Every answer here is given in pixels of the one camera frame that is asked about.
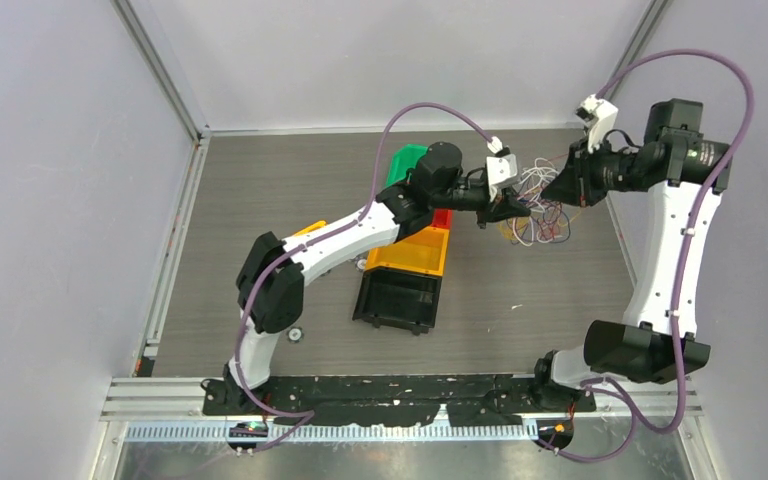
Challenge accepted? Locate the lone round disc front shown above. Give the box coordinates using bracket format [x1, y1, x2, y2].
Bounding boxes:
[287, 327, 305, 344]

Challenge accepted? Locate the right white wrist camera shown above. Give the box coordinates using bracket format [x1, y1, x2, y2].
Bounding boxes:
[575, 94, 619, 153]

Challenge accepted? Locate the red plastic bin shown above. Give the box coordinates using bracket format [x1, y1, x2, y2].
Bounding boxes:
[431, 209, 453, 230]

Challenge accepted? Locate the black plastic bin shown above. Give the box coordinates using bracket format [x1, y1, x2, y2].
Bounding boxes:
[352, 267, 443, 336]

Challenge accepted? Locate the green plastic bin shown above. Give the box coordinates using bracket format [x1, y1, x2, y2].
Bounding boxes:
[385, 144, 428, 187]

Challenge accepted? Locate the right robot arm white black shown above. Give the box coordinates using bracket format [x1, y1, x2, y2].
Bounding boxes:
[529, 95, 730, 411]

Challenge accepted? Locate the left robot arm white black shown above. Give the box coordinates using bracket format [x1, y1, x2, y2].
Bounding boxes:
[227, 141, 529, 414]

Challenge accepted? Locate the yellow plastic bin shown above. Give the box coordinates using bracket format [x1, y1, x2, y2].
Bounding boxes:
[364, 227, 450, 276]

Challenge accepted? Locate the aluminium frame rail front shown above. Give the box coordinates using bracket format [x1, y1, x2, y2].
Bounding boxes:
[99, 377, 703, 444]

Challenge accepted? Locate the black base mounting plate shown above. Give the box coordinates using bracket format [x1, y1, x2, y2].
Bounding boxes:
[201, 373, 596, 427]

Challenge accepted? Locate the yellow triangular plastic piece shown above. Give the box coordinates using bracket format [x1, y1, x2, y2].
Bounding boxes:
[294, 220, 327, 236]

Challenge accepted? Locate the multicolour wire bundle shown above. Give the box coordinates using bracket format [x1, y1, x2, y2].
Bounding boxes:
[497, 156, 584, 248]

